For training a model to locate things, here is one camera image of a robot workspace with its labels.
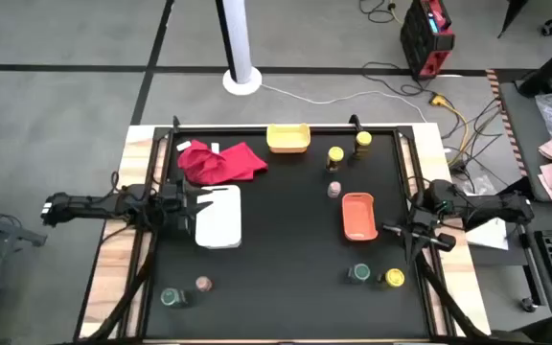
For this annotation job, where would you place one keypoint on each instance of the green-lid glass spice jar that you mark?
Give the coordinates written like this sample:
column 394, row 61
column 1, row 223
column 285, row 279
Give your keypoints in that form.
column 361, row 272
column 170, row 297

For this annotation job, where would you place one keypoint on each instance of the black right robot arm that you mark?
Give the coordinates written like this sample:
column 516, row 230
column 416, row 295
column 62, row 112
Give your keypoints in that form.
column 487, row 206

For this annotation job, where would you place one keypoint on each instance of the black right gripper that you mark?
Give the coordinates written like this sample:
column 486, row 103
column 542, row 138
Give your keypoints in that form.
column 427, row 224

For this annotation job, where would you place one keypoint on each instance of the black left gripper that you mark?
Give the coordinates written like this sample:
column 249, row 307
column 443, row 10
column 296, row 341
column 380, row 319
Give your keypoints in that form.
column 177, row 206

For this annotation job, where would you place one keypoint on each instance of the red black equipment case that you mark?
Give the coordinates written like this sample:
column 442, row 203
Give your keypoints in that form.
column 424, row 43

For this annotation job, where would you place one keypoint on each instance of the grey side desk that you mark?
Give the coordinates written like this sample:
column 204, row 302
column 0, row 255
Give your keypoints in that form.
column 520, row 144

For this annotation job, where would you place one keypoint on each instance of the orange plastic bin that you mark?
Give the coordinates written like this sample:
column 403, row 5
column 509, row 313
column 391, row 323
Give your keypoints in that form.
column 358, row 218

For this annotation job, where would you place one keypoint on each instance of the red cloth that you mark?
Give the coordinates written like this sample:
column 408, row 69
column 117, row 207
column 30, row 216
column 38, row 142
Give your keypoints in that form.
column 213, row 165

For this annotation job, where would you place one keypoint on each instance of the black desk leg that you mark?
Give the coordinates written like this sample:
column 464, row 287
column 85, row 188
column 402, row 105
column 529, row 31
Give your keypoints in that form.
column 551, row 64

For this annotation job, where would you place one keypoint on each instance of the cork-stoppered glass spice jar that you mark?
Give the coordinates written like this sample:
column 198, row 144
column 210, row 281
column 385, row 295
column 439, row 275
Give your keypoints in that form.
column 334, row 190
column 203, row 283

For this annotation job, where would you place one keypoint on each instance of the black aluminium table frame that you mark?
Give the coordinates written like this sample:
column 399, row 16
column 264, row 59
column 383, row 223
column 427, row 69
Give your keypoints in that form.
column 283, row 129

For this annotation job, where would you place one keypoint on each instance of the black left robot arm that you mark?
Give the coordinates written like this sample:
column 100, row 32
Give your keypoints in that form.
column 84, row 205

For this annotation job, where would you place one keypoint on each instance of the black caster leg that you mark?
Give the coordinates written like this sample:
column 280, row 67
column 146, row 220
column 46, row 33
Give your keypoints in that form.
column 551, row 26

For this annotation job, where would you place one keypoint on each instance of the white paper sheet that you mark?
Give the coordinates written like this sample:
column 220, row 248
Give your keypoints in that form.
column 489, row 236

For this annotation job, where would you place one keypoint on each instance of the small white tag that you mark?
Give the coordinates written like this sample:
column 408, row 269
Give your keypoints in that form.
column 215, row 148
column 183, row 145

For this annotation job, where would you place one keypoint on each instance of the yellow-lid dark spice jar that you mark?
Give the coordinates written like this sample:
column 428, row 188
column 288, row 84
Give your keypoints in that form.
column 363, row 138
column 335, row 154
column 395, row 278

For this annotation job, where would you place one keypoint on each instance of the dark grey desk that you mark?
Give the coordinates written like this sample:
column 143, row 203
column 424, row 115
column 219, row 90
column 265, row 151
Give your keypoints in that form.
column 544, row 302

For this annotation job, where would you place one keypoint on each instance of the white plastic bin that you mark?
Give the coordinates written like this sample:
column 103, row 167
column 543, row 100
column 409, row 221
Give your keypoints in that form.
column 223, row 225

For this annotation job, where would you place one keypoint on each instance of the white tower fan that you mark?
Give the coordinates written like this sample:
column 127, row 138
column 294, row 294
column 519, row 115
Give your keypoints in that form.
column 237, row 43

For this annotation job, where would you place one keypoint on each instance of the yellow plastic bin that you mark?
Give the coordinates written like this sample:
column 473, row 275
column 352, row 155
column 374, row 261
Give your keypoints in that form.
column 288, row 136

